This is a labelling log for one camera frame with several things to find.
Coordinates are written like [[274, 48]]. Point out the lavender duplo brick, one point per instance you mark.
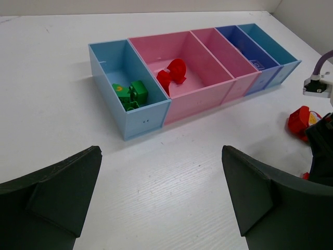
[[257, 64]]

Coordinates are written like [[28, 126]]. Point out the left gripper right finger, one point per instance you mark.
[[274, 209]]

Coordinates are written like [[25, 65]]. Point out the purple bin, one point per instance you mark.
[[252, 51]]

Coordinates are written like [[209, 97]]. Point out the large pink bin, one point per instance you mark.
[[206, 82]]

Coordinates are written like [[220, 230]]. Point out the red arch brick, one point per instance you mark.
[[177, 70]]

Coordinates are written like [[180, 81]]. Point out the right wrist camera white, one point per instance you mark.
[[318, 86]]

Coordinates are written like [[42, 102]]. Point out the light blue bin left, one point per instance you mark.
[[117, 62]]

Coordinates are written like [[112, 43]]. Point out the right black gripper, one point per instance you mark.
[[320, 140]]

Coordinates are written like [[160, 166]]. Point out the green slope piece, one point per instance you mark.
[[123, 93]]

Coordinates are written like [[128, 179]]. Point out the red slope piece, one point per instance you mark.
[[306, 176]]

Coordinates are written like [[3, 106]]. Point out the small green number brick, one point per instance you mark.
[[128, 106]]

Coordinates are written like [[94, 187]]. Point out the red brick cluster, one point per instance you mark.
[[164, 79]]

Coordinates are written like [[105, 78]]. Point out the light blue bin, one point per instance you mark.
[[288, 62], [117, 62]]

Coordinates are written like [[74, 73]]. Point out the light blue bin right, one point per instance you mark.
[[288, 62]]

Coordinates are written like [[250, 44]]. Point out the red flower duplo brick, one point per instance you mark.
[[300, 120]]

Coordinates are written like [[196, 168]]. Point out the small pink bin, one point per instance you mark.
[[233, 61]]

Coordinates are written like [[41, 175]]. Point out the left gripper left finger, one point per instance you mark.
[[46, 209]]

